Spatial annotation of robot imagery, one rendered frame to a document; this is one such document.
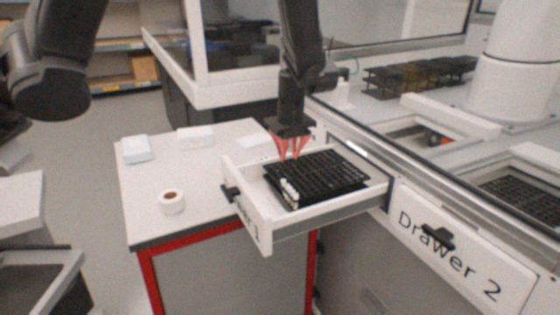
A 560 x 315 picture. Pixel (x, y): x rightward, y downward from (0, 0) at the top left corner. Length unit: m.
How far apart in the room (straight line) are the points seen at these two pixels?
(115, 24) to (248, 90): 3.40
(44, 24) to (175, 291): 0.84
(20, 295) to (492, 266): 0.69
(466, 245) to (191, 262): 0.71
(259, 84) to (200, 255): 0.88
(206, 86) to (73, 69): 1.11
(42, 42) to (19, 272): 0.27
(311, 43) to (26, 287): 0.50
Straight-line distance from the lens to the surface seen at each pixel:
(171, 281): 1.08
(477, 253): 0.73
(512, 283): 0.72
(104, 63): 4.90
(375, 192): 0.85
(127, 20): 4.85
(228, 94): 1.57
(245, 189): 0.75
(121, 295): 1.89
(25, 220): 1.16
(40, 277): 0.51
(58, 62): 0.46
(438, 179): 0.75
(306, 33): 0.57
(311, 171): 0.88
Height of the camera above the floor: 1.36
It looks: 30 degrees down
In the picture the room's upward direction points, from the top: straight up
